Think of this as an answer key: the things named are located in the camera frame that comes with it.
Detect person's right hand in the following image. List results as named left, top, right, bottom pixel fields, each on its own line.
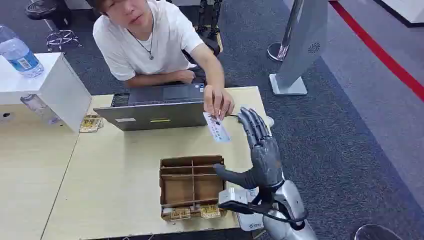
left=175, top=69, right=197, bottom=85

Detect person's left hand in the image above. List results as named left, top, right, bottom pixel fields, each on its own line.
left=202, top=84, right=235, bottom=121

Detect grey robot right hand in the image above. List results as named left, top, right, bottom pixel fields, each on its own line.
left=212, top=106, right=285, bottom=190

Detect white printed card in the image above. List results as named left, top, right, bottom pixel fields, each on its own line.
left=202, top=111, right=232, bottom=144

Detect grey laptop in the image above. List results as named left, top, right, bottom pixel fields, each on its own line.
left=93, top=82, right=210, bottom=132

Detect person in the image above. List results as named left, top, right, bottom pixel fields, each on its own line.
left=87, top=0, right=236, bottom=121

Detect chrome stanchion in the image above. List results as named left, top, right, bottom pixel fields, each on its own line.
left=266, top=0, right=305, bottom=63

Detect wooden card box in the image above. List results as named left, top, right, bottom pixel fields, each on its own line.
left=158, top=154, right=228, bottom=222

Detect yellow card stack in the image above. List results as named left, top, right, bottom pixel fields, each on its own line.
left=79, top=114, right=104, bottom=133

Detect chrome chair base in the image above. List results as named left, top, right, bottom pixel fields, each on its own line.
left=46, top=29, right=82, bottom=52

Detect round dark bin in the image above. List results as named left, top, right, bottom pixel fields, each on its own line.
left=354, top=224, right=403, bottom=240

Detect white box shelf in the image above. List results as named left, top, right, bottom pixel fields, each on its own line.
left=0, top=52, right=93, bottom=133

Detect black stool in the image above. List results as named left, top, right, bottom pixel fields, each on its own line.
left=24, top=0, right=71, bottom=27

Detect clear plastic water bottle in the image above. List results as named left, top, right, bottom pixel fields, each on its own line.
left=0, top=24, right=45, bottom=79

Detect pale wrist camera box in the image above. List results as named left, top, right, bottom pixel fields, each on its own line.
left=217, top=187, right=250, bottom=210

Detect pendant necklace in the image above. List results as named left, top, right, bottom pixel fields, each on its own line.
left=127, top=14, right=156, bottom=61

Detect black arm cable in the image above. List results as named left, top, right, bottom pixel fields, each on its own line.
left=218, top=188, right=309, bottom=232

